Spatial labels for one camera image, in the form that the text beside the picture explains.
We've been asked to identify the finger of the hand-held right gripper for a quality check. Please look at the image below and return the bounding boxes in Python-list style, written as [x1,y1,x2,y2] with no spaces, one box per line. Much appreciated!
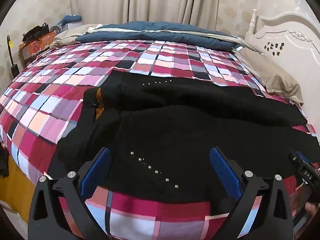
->
[289,149,320,190]

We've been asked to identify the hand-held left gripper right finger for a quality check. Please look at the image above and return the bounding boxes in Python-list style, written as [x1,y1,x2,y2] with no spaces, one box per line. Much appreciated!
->
[207,147,294,240]

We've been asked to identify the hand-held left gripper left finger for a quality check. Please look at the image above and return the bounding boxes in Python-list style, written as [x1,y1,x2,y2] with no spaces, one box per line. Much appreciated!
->
[28,147,113,240]

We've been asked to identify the black pants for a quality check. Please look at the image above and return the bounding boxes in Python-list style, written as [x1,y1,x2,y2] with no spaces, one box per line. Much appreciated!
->
[51,70,320,204]

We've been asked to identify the person's right hand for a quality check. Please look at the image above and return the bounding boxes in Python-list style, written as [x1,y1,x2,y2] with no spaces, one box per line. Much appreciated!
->
[305,202,319,215]

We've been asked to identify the checkered pink red blanket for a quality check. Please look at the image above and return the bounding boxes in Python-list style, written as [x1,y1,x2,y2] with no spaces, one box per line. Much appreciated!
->
[0,40,320,240]

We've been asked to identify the dark cloth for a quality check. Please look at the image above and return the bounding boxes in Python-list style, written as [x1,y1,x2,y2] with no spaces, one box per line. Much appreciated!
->
[0,147,9,178]

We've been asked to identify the beige pillow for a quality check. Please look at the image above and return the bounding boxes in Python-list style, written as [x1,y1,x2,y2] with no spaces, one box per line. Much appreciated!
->
[232,46,304,105]

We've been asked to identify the white carved headboard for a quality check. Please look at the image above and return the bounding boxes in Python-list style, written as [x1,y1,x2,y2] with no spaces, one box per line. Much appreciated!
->
[244,9,320,133]

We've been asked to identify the cluster of dark stickers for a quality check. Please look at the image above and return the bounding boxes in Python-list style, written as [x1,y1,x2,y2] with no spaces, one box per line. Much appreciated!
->
[264,42,285,56]

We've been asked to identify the black handheld radio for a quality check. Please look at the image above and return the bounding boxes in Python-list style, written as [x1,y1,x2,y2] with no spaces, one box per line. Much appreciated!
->
[7,35,19,78]

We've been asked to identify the orange cardboard box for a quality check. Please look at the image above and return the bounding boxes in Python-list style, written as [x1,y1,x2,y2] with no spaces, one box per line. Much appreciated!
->
[19,31,59,63]

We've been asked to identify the blue and beige quilt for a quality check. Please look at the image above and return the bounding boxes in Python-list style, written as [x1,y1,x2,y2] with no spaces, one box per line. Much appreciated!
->
[50,21,248,53]

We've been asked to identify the black bag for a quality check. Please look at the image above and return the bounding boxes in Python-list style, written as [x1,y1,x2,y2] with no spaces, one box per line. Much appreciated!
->
[22,23,50,42]

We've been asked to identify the blue pillow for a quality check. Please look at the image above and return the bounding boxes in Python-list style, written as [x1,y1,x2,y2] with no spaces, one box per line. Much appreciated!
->
[59,15,83,32]

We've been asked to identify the beige curtain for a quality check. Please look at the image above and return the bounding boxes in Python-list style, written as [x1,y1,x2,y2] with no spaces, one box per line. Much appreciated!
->
[70,0,220,28]

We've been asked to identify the yellow wooden bed frame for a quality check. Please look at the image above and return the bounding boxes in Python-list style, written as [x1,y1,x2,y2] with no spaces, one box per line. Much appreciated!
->
[0,155,38,224]

